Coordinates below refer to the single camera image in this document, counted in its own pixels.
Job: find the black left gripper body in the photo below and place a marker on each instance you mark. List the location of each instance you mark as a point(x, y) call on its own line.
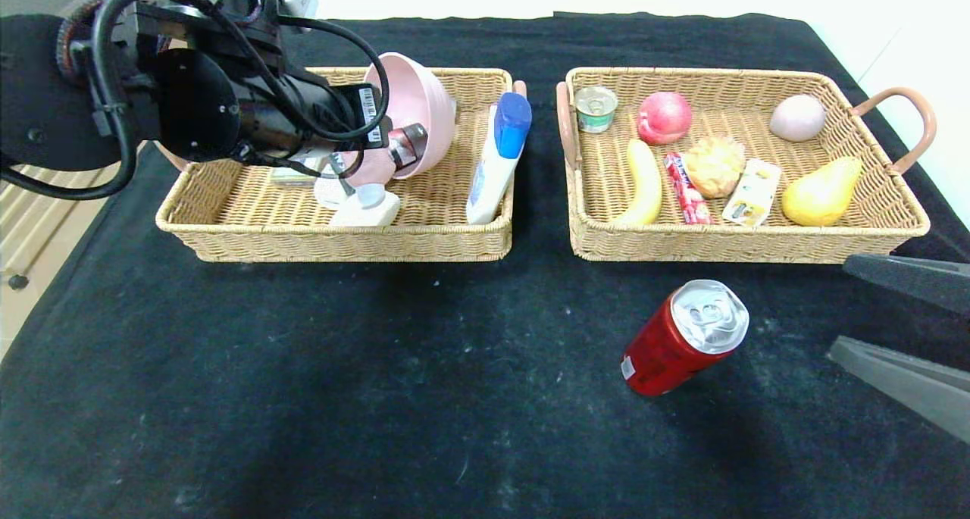
point(369, 115)

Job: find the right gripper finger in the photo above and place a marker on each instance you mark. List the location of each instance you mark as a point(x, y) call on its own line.
point(917, 390)
point(917, 280)

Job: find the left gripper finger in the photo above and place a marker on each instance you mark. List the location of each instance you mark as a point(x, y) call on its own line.
point(407, 147)

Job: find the black cosmetic tube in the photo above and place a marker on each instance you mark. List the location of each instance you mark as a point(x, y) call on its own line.
point(409, 144)

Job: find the pink squeeze bottle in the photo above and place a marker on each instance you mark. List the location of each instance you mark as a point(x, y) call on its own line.
point(371, 169)

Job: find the white bottle with blue cap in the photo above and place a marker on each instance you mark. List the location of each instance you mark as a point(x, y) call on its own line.
point(492, 178)

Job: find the yellow pear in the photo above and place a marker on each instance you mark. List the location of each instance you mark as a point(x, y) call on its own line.
point(822, 197)

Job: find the small juice carton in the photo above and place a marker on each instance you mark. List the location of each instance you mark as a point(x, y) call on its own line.
point(752, 193)

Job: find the red soda can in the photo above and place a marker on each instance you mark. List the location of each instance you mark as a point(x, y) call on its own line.
point(667, 352)

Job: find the woven wicker basket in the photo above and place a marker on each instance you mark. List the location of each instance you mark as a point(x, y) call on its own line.
point(818, 125)
point(439, 208)

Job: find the pink bowl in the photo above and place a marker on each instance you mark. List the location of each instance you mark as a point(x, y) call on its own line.
point(424, 98)

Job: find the white rectangular block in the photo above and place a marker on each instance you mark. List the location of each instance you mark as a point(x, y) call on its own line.
point(367, 214)

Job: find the small green card box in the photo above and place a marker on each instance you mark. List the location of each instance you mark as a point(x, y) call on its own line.
point(292, 176)

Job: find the small tin can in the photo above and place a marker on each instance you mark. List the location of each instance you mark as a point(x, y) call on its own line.
point(596, 112)

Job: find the pale pink egg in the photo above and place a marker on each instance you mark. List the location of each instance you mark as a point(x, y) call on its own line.
point(797, 117)

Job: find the black table cloth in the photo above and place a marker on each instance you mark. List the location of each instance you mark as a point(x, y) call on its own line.
point(379, 367)

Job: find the yellow bread bun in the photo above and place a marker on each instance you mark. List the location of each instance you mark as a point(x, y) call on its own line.
point(714, 167)

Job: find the yellow banana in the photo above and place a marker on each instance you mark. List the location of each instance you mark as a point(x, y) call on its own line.
point(646, 189)

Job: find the red candy wrapper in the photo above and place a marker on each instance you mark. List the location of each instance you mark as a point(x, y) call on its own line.
point(688, 193)

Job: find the red apple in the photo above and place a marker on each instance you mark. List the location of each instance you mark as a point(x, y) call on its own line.
point(664, 118)

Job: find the pale wooden rack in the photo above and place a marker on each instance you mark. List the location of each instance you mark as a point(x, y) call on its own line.
point(30, 223)

